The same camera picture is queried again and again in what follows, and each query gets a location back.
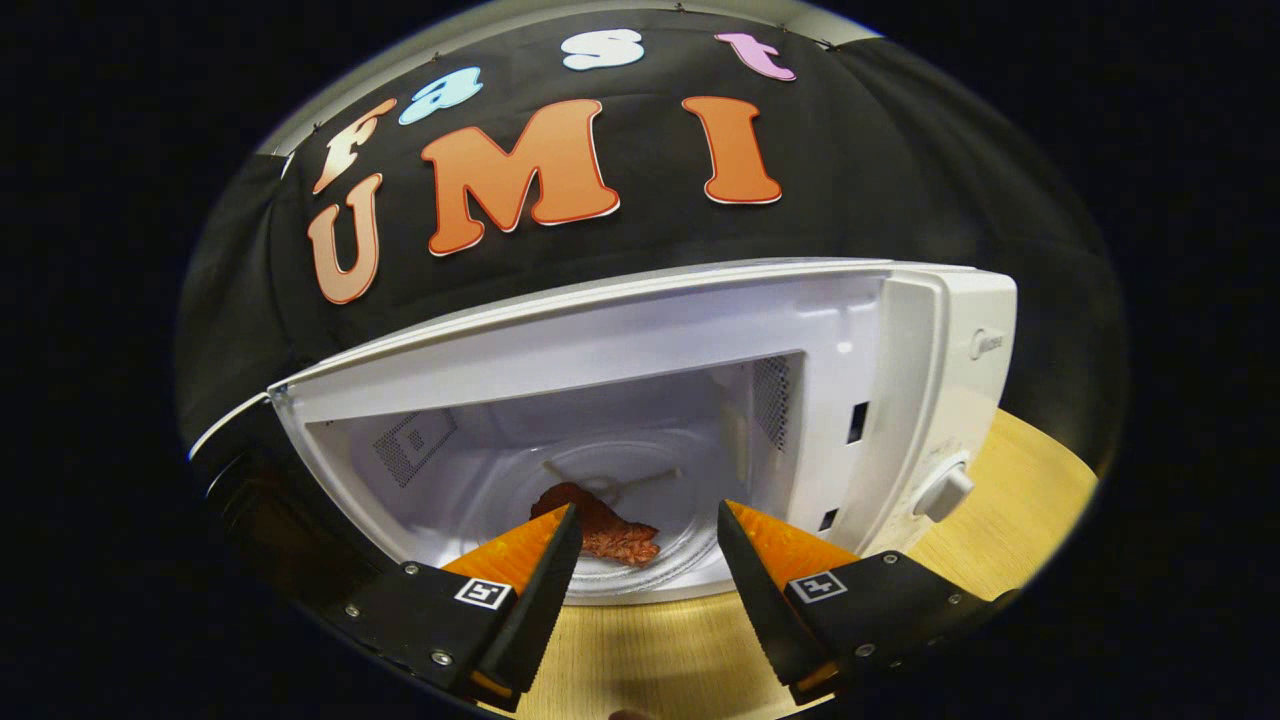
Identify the white microwave oven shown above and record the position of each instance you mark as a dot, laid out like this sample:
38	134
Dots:
620	330

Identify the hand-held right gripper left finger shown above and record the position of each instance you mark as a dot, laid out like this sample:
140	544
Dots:
540	590

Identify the red dried meat strip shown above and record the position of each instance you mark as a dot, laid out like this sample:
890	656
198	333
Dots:
615	535

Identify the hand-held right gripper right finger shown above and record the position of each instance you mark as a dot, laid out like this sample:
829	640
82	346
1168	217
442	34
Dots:
765	590

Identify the glass turntable plate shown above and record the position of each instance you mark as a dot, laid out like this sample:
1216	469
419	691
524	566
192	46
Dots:
690	500

